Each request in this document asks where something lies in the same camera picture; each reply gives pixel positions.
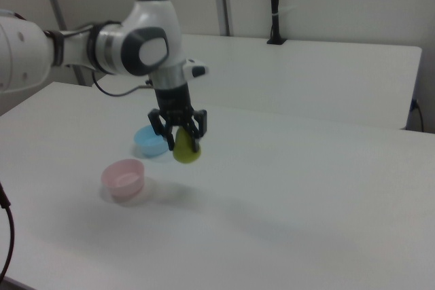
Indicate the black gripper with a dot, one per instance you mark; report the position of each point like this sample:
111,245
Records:
173,103

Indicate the green pear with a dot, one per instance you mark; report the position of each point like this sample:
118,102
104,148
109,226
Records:
185,156

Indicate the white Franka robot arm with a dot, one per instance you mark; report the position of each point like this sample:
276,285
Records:
112,45

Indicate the blue plastic bowl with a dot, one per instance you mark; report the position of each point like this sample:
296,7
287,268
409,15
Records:
147,145

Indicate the pink plastic bowl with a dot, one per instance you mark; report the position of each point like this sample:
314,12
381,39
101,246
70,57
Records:
122,184

